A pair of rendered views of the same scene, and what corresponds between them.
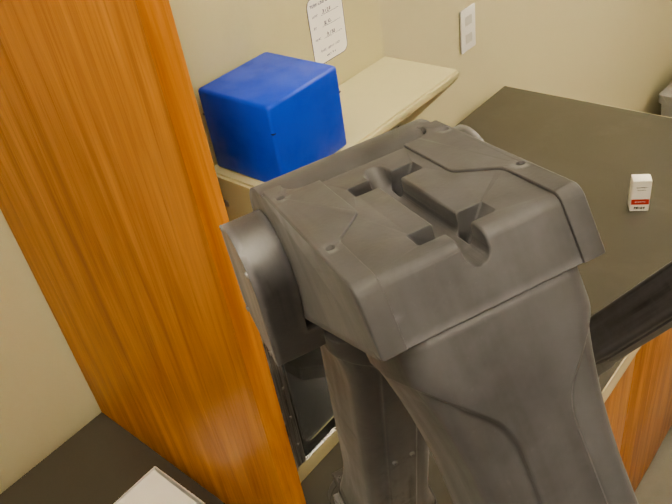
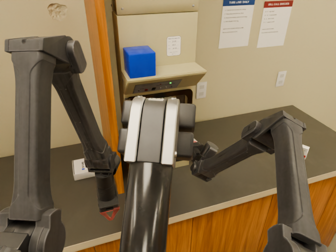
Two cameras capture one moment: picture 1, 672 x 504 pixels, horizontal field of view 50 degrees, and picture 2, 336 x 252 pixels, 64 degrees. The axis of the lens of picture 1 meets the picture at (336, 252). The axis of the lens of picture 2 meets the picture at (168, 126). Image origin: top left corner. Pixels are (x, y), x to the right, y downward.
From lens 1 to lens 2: 0.51 m
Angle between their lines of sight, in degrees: 21
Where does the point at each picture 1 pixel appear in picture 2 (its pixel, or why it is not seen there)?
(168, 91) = (100, 40)
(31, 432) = not seen: hidden behind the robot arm
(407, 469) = (81, 128)
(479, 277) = (22, 45)
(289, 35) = (158, 44)
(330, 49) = (173, 52)
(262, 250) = not seen: hidden behind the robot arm
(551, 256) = (34, 47)
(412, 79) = (192, 68)
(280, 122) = (131, 60)
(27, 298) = (94, 98)
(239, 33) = (141, 38)
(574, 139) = not seen: hidden behind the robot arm
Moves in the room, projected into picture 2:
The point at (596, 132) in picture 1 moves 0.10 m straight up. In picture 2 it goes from (311, 130) to (315, 117)
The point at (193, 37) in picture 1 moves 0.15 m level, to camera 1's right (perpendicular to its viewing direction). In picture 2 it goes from (126, 34) to (162, 38)
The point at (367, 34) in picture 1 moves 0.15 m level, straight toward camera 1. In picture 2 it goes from (189, 53) to (171, 63)
